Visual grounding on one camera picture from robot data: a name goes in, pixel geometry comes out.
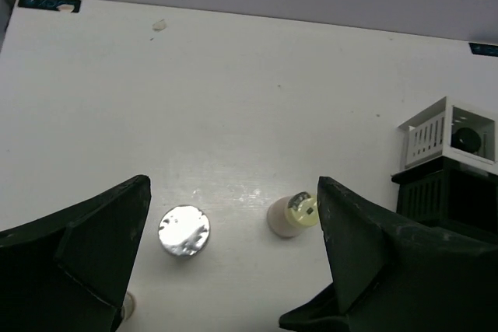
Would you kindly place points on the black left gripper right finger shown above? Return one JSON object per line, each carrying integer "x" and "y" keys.
{"x": 390, "y": 273}

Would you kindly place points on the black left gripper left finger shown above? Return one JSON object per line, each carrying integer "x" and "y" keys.
{"x": 70, "y": 270}

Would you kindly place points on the black-capped spice bottle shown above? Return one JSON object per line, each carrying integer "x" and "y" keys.
{"x": 467, "y": 140}
{"x": 128, "y": 306}

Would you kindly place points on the cream-lidded seasoning shaker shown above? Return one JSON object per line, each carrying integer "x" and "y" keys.
{"x": 290, "y": 216}

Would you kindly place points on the black condiment organizer rack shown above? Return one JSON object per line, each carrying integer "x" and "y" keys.
{"x": 442, "y": 186}

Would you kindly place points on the blue-labelled white granule jar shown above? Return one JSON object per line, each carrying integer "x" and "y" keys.
{"x": 184, "y": 231}

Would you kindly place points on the blue label sticker right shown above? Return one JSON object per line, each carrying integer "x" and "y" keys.
{"x": 489, "y": 50}

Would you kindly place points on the blue label sticker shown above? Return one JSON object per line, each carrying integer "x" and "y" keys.
{"x": 489, "y": 50}
{"x": 72, "y": 6}

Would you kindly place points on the blue label sticker left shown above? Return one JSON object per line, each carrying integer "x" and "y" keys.
{"x": 72, "y": 6}

